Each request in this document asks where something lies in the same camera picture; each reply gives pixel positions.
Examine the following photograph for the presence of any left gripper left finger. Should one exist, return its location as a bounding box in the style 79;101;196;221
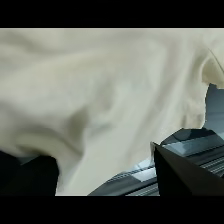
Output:
0;150;60;197

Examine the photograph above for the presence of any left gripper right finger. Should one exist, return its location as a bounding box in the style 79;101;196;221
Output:
151;141;224;197

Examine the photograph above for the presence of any cream shirt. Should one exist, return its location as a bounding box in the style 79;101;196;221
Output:
0;28;224;197

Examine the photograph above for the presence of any silver frame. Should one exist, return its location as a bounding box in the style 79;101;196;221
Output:
88;128;224;197

